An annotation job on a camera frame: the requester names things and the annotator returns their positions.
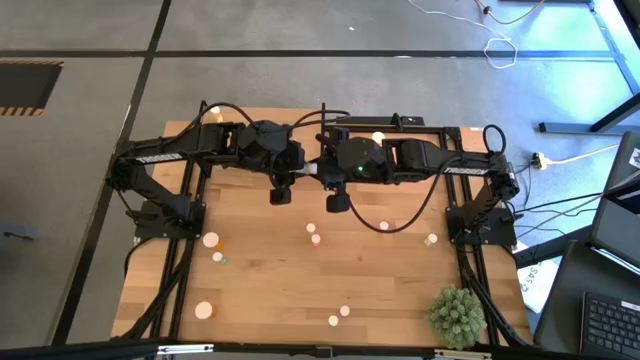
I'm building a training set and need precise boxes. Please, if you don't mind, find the yellow power cord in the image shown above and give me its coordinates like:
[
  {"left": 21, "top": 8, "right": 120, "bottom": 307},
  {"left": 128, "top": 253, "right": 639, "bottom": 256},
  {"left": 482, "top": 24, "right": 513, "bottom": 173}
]
[{"left": 547, "top": 143, "right": 622, "bottom": 166}]

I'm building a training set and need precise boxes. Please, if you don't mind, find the yellow floor cable black plug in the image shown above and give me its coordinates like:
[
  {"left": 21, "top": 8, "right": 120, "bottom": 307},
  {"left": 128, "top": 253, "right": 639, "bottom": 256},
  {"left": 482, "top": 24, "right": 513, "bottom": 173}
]
[{"left": 473, "top": 0, "right": 547, "bottom": 26}]

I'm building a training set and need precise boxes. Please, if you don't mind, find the black desk leg bar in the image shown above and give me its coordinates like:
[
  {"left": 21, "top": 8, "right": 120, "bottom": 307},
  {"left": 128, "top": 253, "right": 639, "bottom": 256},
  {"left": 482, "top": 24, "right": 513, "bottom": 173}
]
[{"left": 513, "top": 224, "right": 596, "bottom": 270}]

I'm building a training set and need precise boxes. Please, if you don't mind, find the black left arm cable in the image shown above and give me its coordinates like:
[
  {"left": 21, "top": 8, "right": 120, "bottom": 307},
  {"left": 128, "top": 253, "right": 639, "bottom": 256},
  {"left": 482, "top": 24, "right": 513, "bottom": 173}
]
[{"left": 192, "top": 101, "right": 352, "bottom": 132}]

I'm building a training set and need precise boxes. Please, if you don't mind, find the white floor cable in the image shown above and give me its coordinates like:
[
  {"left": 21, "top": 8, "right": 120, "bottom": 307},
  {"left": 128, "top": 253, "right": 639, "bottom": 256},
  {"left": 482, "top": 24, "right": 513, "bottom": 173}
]
[{"left": 406, "top": 0, "right": 519, "bottom": 71}]

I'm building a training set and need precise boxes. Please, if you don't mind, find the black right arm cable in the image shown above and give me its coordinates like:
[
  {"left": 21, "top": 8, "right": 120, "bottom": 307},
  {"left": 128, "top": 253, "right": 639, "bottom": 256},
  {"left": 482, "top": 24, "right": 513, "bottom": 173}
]
[{"left": 348, "top": 123, "right": 507, "bottom": 235}]

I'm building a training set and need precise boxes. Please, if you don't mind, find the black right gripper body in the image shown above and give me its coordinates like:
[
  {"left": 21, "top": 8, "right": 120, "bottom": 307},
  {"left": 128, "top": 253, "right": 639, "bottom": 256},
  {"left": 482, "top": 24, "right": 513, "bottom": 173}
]
[{"left": 319, "top": 126, "right": 354, "bottom": 194}]

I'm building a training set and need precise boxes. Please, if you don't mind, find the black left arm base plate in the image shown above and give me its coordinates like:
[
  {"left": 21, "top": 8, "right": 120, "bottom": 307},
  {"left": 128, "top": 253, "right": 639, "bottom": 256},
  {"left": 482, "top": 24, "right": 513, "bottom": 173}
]
[{"left": 133, "top": 199, "right": 207, "bottom": 240}]

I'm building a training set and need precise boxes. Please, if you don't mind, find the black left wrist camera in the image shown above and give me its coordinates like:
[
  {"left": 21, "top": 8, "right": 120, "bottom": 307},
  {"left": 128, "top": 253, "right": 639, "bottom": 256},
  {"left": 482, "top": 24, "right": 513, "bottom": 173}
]
[{"left": 269, "top": 185, "right": 293, "bottom": 206}]

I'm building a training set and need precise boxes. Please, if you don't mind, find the black laptop with keyboard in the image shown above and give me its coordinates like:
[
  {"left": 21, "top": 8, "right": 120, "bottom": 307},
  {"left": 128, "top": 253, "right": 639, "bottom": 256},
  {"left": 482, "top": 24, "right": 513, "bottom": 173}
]
[{"left": 532, "top": 239, "right": 640, "bottom": 360}]

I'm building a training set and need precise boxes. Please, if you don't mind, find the black cable bundle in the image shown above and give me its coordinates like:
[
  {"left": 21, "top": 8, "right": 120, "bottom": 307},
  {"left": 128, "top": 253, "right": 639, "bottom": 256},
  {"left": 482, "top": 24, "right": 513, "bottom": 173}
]
[
  {"left": 455, "top": 243, "right": 534, "bottom": 349},
  {"left": 119, "top": 238, "right": 196, "bottom": 342}
]

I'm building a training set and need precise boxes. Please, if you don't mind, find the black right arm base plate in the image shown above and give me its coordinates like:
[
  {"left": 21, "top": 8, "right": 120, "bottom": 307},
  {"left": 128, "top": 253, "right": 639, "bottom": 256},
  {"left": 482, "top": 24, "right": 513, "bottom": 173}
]
[{"left": 445, "top": 205, "right": 517, "bottom": 247}]

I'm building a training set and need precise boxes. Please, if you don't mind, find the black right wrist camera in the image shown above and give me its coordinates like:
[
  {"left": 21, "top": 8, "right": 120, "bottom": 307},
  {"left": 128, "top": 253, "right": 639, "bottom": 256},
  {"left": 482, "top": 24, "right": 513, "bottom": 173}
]
[{"left": 326, "top": 192, "right": 351, "bottom": 215}]

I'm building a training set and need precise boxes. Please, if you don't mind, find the black metal shelf frame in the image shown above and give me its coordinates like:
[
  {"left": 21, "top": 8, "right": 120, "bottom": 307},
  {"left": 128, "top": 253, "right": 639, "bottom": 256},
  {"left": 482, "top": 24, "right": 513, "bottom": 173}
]
[{"left": 184, "top": 99, "right": 327, "bottom": 182}]

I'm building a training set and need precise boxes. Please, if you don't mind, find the dark grey flat panel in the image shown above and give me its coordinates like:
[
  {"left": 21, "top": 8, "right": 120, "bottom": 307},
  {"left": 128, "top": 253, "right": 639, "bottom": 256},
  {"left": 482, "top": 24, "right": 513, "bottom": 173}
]
[{"left": 591, "top": 199, "right": 640, "bottom": 262}]

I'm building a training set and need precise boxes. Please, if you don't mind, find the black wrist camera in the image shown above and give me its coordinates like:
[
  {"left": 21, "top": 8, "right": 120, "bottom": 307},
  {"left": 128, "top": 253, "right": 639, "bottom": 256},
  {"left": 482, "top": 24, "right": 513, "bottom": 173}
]
[
  {"left": 269, "top": 185, "right": 293, "bottom": 206},
  {"left": 326, "top": 192, "right": 351, "bottom": 215}
]

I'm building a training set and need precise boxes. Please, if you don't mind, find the black hazard-striped floor hatch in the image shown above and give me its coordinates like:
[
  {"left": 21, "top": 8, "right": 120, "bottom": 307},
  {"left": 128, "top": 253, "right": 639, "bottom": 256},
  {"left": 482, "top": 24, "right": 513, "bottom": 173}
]
[{"left": 0, "top": 59, "right": 65, "bottom": 118}]

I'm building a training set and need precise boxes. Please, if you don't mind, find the dark grey laptop lid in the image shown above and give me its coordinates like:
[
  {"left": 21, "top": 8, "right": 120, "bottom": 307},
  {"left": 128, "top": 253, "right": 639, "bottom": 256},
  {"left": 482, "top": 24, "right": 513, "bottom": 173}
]
[{"left": 602, "top": 130, "right": 640, "bottom": 201}]

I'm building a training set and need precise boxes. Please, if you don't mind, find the green artificial potted plant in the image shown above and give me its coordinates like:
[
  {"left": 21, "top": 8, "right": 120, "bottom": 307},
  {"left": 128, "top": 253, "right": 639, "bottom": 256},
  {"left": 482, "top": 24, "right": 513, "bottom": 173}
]
[{"left": 426, "top": 283, "right": 488, "bottom": 352}]

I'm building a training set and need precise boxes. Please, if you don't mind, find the black desk frame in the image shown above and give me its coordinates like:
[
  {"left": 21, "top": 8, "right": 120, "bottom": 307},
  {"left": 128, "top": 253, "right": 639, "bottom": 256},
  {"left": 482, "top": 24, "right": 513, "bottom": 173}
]
[{"left": 537, "top": 0, "right": 640, "bottom": 136}]

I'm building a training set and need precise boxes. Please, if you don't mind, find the silver rail bracket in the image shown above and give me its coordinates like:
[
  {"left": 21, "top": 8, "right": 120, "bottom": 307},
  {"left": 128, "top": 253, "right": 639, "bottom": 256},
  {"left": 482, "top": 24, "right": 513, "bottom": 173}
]
[
  {"left": 432, "top": 348, "right": 494, "bottom": 360},
  {"left": 156, "top": 342, "right": 215, "bottom": 356}
]

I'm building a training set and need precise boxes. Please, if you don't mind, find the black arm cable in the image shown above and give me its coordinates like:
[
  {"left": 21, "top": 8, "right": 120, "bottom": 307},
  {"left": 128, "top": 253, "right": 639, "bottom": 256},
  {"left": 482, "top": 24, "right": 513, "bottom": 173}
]
[
  {"left": 348, "top": 123, "right": 507, "bottom": 235},
  {"left": 192, "top": 101, "right": 352, "bottom": 132}
]

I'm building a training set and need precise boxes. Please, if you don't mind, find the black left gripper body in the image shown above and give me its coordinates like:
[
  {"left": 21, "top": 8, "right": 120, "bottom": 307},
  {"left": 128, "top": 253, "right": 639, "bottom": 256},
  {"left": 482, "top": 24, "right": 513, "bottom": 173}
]
[{"left": 269, "top": 138, "right": 296, "bottom": 189}]

